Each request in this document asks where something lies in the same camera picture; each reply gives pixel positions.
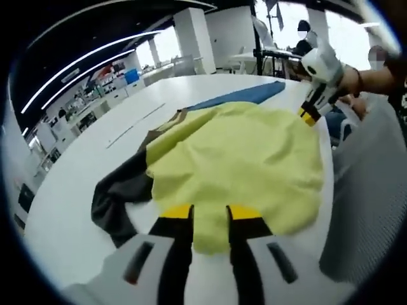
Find short curved ceiling light strip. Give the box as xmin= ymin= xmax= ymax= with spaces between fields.
xmin=41 ymin=48 xmax=136 ymax=111

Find yellow blue grey garment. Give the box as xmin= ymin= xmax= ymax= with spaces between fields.
xmin=91 ymin=81 xmax=326 ymax=257

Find long curved ceiling light strip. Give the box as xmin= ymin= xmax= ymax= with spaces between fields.
xmin=20 ymin=30 xmax=162 ymax=114

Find white counter cabinets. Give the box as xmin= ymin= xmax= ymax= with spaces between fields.
xmin=44 ymin=76 xmax=144 ymax=150

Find person's right hand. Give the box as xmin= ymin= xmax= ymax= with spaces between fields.
xmin=339 ymin=65 xmax=362 ymax=98

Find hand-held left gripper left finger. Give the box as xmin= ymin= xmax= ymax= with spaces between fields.
xmin=95 ymin=205 xmax=195 ymax=305

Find red black wall poster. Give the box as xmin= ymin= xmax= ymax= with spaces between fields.
xmin=98 ymin=62 xmax=125 ymax=78

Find black light stand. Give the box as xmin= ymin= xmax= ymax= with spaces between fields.
xmin=251 ymin=0 xmax=284 ymax=77

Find white flat table panel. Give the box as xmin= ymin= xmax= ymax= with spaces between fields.
xmin=106 ymin=103 xmax=167 ymax=149

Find white side table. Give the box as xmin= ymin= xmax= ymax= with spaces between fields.
xmin=231 ymin=50 xmax=303 ymax=76

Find black cabinet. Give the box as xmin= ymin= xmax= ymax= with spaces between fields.
xmin=17 ymin=184 xmax=36 ymax=214

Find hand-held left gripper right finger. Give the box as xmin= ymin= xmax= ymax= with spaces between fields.
xmin=225 ymin=205 xmax=338 ymax=305

